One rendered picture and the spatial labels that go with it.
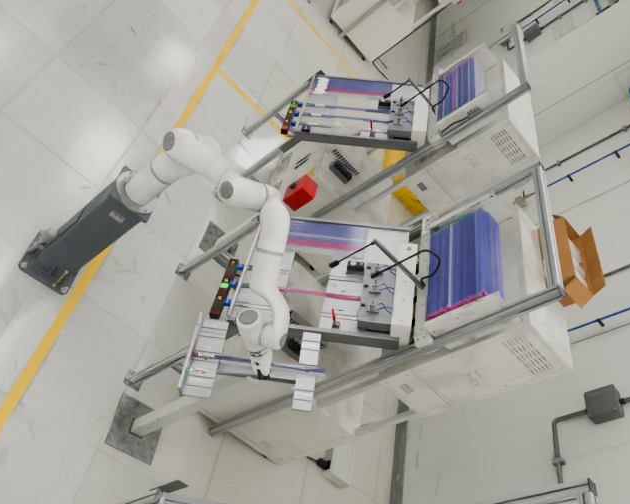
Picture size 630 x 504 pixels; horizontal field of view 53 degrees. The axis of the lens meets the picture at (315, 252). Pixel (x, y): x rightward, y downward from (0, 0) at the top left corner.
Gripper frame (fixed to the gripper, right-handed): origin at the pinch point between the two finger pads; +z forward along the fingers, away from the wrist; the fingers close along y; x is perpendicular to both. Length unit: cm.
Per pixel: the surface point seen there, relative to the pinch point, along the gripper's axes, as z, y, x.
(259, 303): 18, 46, 14
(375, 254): 24, 81, -34
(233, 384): 22.1, 8.3, 18.2
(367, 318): 16, 37, -33
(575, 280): 17, 60, -116
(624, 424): 126, 58, -158
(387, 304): 17, 46, -40
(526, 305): -7, 26, -90
